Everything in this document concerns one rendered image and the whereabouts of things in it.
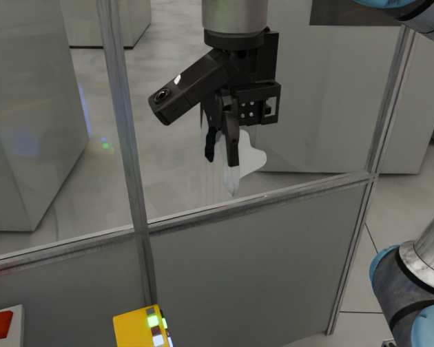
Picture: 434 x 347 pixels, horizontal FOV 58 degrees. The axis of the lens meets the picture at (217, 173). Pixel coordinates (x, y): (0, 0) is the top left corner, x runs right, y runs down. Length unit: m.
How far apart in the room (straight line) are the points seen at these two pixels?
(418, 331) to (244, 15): 0.53
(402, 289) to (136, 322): 0.53
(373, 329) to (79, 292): 1.53
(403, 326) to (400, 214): 2.32
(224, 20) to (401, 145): 2.86
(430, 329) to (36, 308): 1.08
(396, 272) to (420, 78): 2.35
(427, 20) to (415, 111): 2.77
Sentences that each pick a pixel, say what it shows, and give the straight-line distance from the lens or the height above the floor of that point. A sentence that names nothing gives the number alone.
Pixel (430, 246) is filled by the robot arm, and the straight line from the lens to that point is 0.75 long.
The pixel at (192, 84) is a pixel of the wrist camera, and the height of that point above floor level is 1.63.
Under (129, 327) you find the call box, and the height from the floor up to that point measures 1.07.
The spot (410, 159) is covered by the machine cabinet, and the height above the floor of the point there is 0.19.
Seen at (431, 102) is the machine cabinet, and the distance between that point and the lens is 3.14.
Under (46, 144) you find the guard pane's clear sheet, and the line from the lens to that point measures 1.03.
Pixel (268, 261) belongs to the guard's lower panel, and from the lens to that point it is 1.52.
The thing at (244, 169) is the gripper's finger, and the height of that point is 1.51.
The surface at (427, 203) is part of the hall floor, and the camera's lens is 3.25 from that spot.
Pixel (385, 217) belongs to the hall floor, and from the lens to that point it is 2.98.
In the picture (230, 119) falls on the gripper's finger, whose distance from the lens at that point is 0.47.
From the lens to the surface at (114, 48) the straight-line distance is 0.94.
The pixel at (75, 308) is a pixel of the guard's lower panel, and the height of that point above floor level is 0.73.
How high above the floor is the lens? 1.80
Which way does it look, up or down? 35 degrees down
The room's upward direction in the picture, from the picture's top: straight up
